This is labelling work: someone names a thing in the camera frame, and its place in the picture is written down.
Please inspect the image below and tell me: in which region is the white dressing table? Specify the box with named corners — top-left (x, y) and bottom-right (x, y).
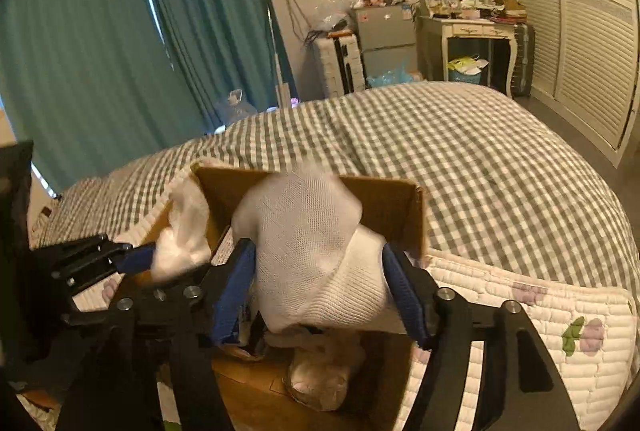
top-left (415, 12), bottom-right (519, 100)

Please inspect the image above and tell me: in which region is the dark striped suitcase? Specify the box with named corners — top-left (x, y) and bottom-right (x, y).
top-left (511, 24), bottom-right (536, 97)

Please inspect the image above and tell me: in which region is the tissue pack white blue red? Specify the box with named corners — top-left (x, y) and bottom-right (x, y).
top-left (209, 238), bottom-right (266, 362)

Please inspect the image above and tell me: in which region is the brown cardboard box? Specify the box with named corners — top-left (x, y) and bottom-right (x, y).
top-left (22, 162), bottom-right (431, 431)

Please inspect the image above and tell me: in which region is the left teal curtain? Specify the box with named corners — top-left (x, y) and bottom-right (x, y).
top-left (1, 0), bottom-right (207, 191)

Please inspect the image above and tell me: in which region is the white sock with foil trim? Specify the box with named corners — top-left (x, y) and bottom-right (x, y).
top-left (284, 329), bottom-right (366, 411)

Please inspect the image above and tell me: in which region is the small white sock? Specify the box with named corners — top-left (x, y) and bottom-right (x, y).
top-left (151, 172), bottom-right (212, 284)

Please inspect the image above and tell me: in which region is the white black suitcase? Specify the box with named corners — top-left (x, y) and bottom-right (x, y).
top-left (312, 34), bottom-right (367, 98)

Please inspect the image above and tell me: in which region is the white louvered wardrobe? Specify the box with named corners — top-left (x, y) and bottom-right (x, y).
top-left (519, 0), bottom-right (639, 166)

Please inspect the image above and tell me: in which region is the grey mini fridge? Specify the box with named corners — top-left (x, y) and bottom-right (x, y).
top-left (352, 3), bottom-right (418, 87)

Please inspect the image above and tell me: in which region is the grey checked bed cover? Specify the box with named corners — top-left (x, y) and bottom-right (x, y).
top-left (32, 82), bottom-right (639, 291)

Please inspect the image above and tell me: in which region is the blue bin with bags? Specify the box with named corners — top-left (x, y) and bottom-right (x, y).
top-left (447, 56), bottom-right (489, 84)

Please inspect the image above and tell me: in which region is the large white knit sock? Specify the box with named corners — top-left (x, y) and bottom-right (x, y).
top-left (231, 166), bottom-right (405, 333)

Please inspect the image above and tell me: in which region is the middle teal curtain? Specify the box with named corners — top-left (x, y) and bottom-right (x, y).
top-left (154, 0), bottom-right (295, 130)

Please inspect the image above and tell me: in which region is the clear water jug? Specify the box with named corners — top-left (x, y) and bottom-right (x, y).
top-left (215, 90), bottom-right (258, 126)

